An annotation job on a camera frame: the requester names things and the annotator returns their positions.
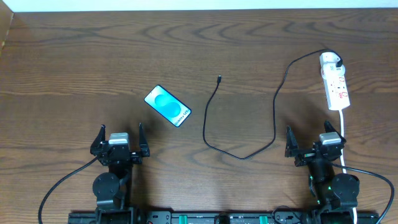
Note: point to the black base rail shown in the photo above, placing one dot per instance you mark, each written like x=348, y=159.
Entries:
x=167, y=217

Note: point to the white power strip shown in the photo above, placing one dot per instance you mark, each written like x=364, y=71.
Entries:
x=336, y=93

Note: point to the white charger plug adapter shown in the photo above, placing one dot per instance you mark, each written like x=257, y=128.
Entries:
x=331, y=65

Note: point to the blue Galaxy smartphone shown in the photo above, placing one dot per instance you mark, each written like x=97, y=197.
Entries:
x=167, y=105

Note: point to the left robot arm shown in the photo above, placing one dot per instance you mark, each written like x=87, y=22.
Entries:
x=113, y=188

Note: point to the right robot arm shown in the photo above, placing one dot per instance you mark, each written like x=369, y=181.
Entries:
x=336, y=193

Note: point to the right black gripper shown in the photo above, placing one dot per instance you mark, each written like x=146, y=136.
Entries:
x=315, y=154

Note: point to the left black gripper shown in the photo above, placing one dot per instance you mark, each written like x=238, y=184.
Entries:
x=119, y=153

